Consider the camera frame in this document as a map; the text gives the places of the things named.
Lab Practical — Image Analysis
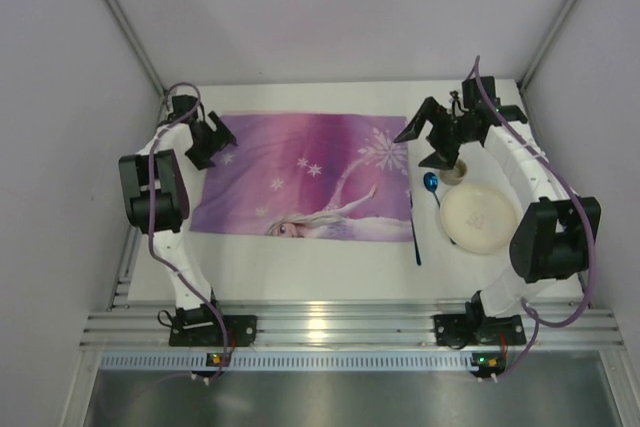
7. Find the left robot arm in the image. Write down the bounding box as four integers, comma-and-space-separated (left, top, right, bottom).
118, 94, 237, 327

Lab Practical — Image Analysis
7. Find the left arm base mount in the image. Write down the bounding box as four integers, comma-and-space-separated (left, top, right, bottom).
156, 304, 258, 347

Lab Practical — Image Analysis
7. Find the aluminium mounting rail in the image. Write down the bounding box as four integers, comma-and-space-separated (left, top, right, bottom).
80, 301, 624, 350

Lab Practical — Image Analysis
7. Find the perforated cable duct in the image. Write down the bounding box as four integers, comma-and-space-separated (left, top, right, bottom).
99, 351, 504, 372

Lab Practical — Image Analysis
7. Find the blue metal fork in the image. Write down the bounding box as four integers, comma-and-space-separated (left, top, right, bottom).
409, 193, 422, 266

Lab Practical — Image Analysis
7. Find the left aluminium frame post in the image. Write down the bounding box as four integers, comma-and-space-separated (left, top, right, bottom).
102, 0, 165, 95

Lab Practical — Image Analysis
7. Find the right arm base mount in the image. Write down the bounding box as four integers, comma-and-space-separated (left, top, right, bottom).
433, 314, 527, 350

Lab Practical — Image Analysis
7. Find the small beige cup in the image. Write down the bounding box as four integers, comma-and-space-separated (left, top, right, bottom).
439, 158, 468, 186

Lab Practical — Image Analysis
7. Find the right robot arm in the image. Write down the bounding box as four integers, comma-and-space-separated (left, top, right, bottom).
394, 76, 602, 328

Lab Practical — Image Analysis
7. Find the right aluminium frame post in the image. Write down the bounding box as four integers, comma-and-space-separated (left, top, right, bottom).
516, 0, 581, 94

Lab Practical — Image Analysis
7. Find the purple printed placemat cloth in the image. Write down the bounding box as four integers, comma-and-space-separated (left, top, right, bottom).
191, 113, 413, 242

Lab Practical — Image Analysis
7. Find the blue metal spoon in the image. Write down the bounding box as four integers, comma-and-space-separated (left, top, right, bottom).
423, 172, 440, 206

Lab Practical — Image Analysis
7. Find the aluminium frame post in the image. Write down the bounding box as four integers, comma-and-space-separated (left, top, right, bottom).
102, 0, 165, 95
516, 0, 581, 94

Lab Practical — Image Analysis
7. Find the cream round plate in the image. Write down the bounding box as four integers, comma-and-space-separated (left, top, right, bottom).
439, 183, 519, 255

